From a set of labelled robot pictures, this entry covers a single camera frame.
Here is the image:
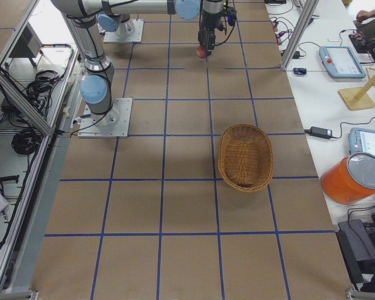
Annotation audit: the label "red apple yellow top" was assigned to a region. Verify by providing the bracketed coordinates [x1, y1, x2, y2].
[196, 46, 207, 59]

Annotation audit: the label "small blue device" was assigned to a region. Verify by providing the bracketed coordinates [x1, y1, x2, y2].
[292, 67, 307, 76]

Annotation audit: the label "wooden stand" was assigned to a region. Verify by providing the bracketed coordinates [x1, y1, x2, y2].
[338, 69, 375, 111]

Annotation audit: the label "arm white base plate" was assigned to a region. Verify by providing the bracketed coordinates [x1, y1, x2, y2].
[77, 97, 133, 138]
[103, 19, 144, 44]

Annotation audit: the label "coiled black cables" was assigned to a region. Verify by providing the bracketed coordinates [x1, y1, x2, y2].
[11, 127, 42, 156]

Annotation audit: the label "orange bucket grey lid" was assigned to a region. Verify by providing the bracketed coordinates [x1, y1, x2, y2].
[321, 152, 375, 205]

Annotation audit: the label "blue teach pendant far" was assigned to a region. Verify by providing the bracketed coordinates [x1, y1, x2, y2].
[319, 46, 366, 79]

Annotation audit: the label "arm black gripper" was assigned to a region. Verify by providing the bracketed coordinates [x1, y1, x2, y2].
[198, 0, 237, 57]

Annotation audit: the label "blue teach pendant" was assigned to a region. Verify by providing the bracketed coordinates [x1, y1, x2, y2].
[348, 127, 375, 156]
[319, 46, 366, 79]

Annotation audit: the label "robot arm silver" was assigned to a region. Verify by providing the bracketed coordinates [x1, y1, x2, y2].
[97, 13, 135, 36]
[53, 1, 237, 135]

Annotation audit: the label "aluminium frame post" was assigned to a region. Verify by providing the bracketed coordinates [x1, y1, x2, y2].
[280, 0, 319, 71]

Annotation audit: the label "brown wicker basket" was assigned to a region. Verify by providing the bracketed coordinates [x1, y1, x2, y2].
[217, 124, 274, 193]

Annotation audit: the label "blue teach pendant near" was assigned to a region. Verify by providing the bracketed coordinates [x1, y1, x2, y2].
[348, 127, 375, 156]

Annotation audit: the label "black power adapter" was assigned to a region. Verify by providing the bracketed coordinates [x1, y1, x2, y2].
[304, 126, 333, 139]

